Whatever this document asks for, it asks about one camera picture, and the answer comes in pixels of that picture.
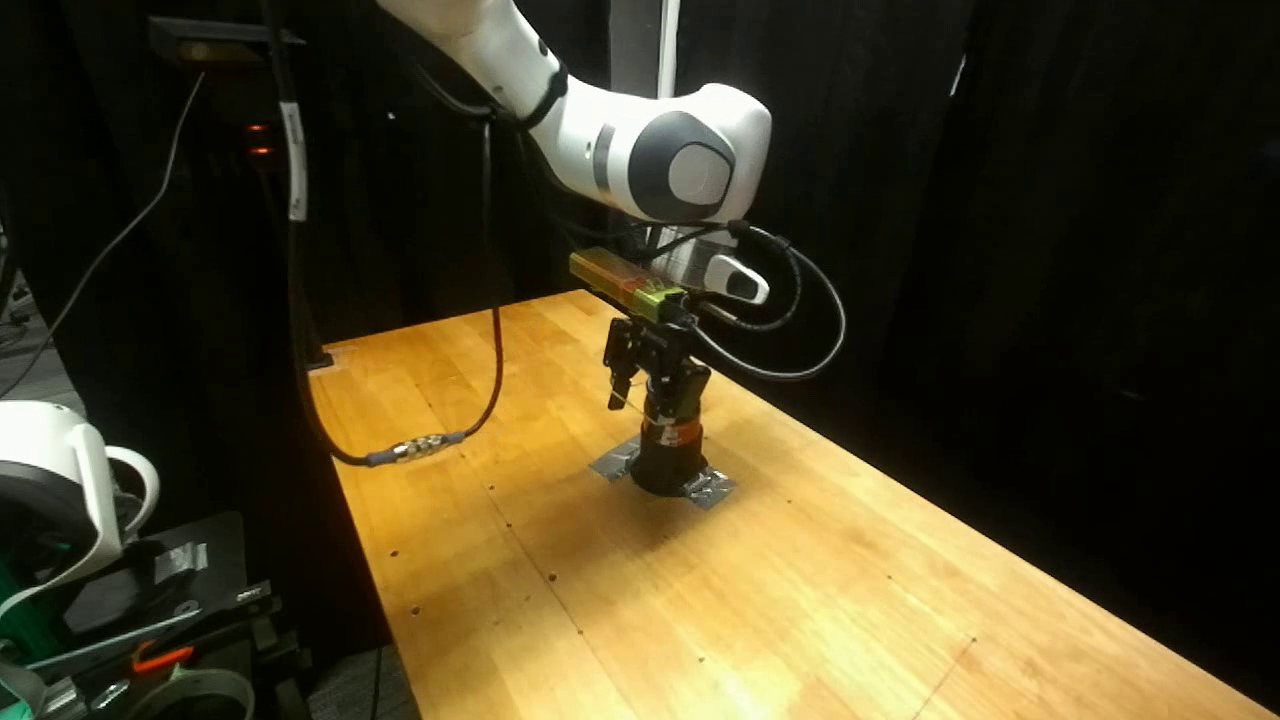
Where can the dark bottle with purple lid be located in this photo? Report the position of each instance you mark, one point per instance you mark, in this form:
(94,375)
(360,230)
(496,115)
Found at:
(665,463)

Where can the grey tape strip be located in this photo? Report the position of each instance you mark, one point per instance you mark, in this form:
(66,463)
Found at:
(613,463)
(708,490)

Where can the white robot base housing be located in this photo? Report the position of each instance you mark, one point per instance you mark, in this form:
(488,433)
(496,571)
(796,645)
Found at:
(47,486)

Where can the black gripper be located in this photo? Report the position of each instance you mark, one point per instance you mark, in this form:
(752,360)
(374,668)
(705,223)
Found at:
(653,345)

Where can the orange elastic band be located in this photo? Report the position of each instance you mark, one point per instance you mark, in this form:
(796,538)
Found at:
(682,433)

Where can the black equipment case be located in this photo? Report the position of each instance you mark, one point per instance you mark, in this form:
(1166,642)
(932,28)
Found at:
(145,607)

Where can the olive wrist camera bar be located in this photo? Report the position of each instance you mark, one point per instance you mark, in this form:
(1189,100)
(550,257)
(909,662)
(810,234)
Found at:
(625,282)

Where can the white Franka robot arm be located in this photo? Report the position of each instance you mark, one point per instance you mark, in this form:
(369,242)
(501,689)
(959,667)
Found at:
(640,142)

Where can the black curtain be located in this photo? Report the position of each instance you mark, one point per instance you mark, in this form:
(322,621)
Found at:
(1040,242)

